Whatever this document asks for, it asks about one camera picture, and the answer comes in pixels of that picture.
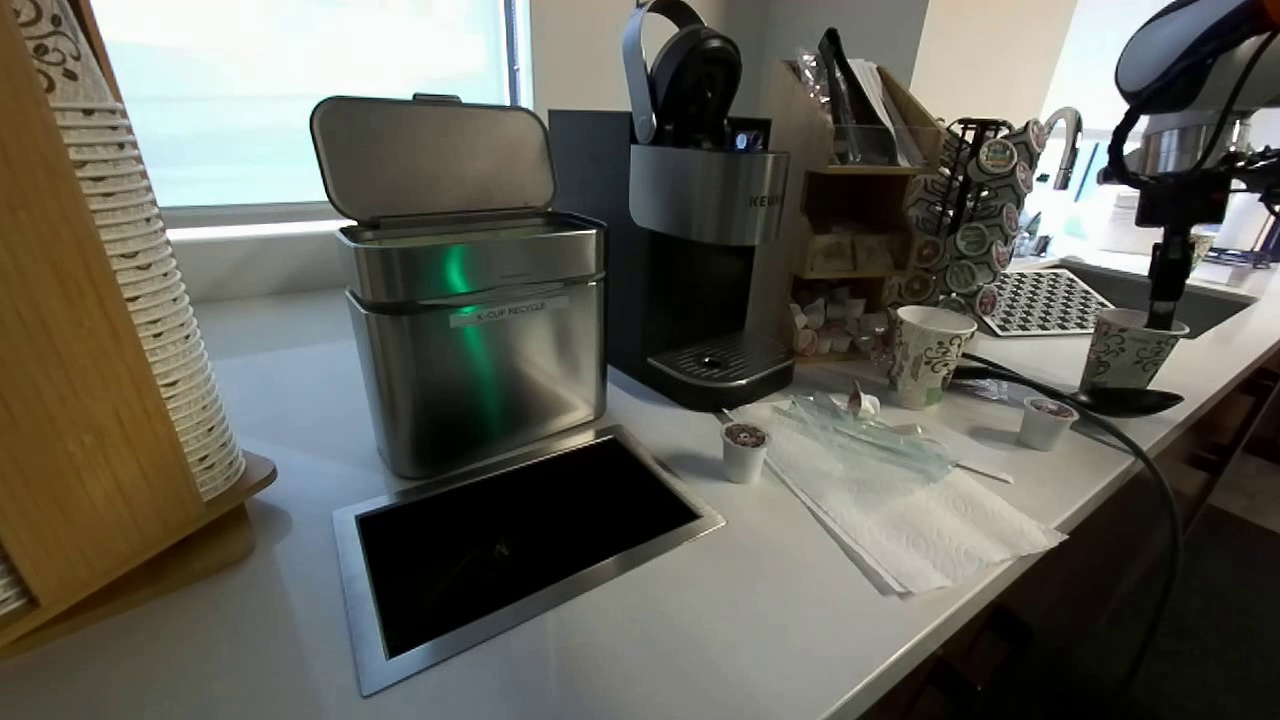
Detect clear zip bag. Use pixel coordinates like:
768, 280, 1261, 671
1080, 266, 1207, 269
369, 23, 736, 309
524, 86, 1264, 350
777, 383, 1016, 487

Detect black tongs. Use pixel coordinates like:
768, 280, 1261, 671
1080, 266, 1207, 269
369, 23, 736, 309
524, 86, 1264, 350
814, 23, 901, 173

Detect silver faucet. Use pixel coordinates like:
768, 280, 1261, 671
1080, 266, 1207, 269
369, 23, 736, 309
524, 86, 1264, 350
1035, 106, 1090, 193

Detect bright window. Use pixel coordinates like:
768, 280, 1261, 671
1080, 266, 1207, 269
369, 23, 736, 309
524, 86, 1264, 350
87, 0, 524, 225

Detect black wire pod carousel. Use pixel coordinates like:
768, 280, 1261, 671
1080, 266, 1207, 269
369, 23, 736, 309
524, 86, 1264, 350
901, 115, 1054, 318

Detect steel sink basin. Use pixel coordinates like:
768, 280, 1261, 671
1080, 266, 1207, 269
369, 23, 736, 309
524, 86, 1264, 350
1065, 257, 1261, 344

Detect steel framed counter opening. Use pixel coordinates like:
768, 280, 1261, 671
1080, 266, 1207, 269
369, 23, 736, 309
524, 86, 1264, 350
332, 423, 723, 699

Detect dark teal power cable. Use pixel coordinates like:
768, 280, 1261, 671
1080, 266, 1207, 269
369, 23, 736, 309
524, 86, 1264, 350
954, 354, 1190, 720

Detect stainless steel trash bin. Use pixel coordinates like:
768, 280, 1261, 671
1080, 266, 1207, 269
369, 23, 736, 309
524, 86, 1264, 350
310, 87, 611, 485

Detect stack of paper cups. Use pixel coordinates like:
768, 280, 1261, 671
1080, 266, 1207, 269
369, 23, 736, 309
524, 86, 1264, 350
11, 0, 252, 506

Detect printed paper cup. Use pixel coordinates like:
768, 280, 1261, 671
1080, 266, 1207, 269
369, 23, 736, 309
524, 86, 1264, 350
890, 302, 979, 413
1076, 309, 1192, 400

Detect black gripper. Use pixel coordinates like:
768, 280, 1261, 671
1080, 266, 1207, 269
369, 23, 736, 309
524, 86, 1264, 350
1132, 170, 1233, 335

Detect large black plastic spoon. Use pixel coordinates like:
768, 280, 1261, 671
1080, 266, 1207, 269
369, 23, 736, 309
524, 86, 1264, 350
954, 364, 1190, 421

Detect wooden cup dispenser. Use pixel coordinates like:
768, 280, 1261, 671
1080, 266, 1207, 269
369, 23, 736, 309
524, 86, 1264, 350
0, 0, 279, 651

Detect black silver coffee machine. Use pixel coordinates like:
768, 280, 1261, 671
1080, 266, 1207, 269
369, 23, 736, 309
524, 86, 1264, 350
547, 0, 805, 413

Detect donut print coffee pod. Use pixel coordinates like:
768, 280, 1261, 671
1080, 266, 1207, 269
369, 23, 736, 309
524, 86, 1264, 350
718, 416, 774, 487

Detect wooden condiment organizer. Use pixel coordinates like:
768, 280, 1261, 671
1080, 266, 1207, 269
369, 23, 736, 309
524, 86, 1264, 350
777, 56, 954, 364

